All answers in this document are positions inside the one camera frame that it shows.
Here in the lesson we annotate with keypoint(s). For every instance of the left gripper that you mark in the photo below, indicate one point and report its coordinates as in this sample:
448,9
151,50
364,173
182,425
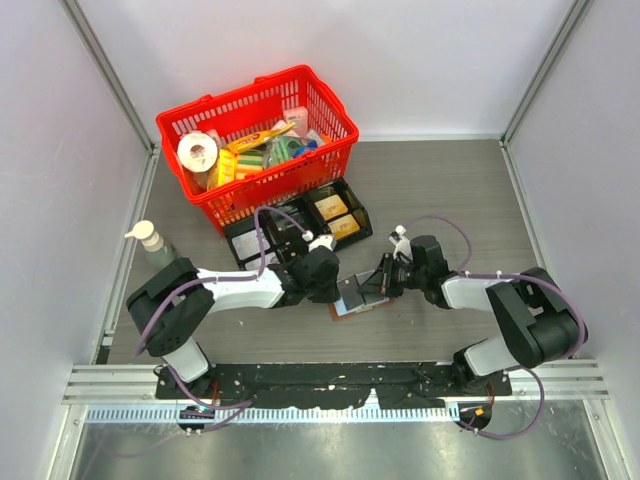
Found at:
332,295

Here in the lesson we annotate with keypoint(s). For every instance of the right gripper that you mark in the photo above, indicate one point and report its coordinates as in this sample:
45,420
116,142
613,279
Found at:
377,283

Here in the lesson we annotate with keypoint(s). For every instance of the black VIP card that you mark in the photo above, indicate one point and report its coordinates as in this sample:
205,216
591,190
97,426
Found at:
350,301

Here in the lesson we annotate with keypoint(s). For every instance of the brown leather card holder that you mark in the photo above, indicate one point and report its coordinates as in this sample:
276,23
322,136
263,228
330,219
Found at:
377,299

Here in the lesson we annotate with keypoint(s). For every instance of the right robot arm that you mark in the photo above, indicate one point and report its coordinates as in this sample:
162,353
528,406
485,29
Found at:
536,321

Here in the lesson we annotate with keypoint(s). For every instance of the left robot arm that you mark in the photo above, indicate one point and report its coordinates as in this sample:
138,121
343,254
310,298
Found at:
169,307

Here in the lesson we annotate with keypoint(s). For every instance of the white card lower slot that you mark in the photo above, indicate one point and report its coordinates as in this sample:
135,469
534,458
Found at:
270,258

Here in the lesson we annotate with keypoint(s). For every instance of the white card slot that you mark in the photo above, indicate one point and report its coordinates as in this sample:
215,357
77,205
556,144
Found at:
250,243
270,258

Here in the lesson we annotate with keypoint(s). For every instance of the gold card lower slot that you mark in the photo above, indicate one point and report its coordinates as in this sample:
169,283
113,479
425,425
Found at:
344,226

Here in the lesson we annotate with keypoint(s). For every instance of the gold card slot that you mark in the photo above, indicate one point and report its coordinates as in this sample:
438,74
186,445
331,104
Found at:
344,226
331,207

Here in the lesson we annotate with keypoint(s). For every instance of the black card organizer tray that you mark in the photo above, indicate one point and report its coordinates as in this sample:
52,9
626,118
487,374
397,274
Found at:
285,227

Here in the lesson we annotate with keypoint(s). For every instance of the gold card upper slot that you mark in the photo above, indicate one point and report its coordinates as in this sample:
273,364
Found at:
331,207

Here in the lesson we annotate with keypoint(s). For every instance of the white card upper slot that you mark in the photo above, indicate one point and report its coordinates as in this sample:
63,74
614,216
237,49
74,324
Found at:
250,243

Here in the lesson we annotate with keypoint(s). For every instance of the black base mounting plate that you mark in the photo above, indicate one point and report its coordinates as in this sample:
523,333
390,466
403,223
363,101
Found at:
331,386

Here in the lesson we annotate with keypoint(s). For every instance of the green package in basket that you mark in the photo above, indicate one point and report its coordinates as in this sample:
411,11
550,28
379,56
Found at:
280,150

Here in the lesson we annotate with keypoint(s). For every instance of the yellow snack package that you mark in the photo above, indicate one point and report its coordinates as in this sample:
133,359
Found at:
243,157

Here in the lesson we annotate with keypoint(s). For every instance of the red plastic shopping basket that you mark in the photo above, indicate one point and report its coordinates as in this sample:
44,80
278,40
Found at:
252,108

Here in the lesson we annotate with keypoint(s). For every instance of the green soap pump bottle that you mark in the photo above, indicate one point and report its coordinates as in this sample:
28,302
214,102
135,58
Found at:
159,251

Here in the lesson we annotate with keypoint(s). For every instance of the pink box in basket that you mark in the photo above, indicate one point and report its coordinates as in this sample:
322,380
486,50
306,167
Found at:
299,116

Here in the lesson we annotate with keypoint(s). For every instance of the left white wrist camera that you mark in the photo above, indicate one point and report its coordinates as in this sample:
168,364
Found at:
326,240

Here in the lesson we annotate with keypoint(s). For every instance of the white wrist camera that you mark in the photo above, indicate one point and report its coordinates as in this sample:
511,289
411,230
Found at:
326,240
402,246

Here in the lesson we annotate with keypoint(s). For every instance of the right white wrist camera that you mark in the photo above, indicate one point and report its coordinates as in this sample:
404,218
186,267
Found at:
402,246

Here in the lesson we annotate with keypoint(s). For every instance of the white slotted cable duct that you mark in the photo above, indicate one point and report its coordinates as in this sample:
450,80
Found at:
191,414

